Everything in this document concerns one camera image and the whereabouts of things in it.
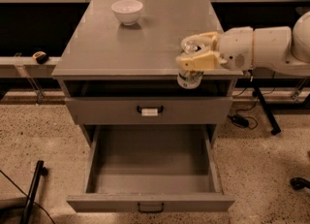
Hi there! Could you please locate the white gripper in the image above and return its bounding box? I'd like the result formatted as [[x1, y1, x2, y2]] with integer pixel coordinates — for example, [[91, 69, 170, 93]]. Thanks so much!
[[176, 27, 254, 72]]

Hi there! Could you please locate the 7up soda can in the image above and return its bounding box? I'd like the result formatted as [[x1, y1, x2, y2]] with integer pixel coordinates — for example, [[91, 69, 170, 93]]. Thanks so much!
[[176, 42, 204, 90]]

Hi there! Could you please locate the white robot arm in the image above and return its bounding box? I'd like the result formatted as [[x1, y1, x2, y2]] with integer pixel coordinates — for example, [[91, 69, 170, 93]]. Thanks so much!
[[176, 12, 310, 76]]

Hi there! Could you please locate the grey closed upper drawer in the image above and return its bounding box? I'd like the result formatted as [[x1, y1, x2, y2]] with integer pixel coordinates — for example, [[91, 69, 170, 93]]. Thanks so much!
[[65, 97, 233, 125]]

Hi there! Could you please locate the grey drawer cabinet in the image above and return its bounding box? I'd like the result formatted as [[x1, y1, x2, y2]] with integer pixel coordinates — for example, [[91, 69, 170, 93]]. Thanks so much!
[[52, 0, 239, 142]]

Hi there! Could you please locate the grey open lower drawer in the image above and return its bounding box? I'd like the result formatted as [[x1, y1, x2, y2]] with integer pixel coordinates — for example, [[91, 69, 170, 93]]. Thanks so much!
[[67, 125, 234, 213]]

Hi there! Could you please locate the white ceramic bowl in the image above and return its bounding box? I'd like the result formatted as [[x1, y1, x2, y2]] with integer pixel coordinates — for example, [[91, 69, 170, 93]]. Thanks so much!
[[111, 0, 143, 25]]

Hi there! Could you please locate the black stand leg right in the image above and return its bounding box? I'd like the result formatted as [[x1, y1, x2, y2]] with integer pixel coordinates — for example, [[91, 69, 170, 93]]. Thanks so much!
[[252, 80, 281, 136]]

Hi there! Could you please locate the black caster wheel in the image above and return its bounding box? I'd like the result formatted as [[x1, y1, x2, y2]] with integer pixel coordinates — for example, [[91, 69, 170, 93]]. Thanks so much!
[[290, 177, 310, 190]]

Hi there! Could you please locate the black yellow tape measure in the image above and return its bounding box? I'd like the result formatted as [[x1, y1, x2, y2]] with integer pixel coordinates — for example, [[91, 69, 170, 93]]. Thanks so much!
[[32, 51, 48, 64]]

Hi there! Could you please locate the black chair base left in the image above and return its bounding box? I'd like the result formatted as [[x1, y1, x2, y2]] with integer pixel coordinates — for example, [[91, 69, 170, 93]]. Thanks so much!
[[0, 159, 49, 224]]

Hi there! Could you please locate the black power adapter with cable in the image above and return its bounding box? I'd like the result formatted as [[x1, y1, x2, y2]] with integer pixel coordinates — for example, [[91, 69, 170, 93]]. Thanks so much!
[[228, 101, 258, 130]]

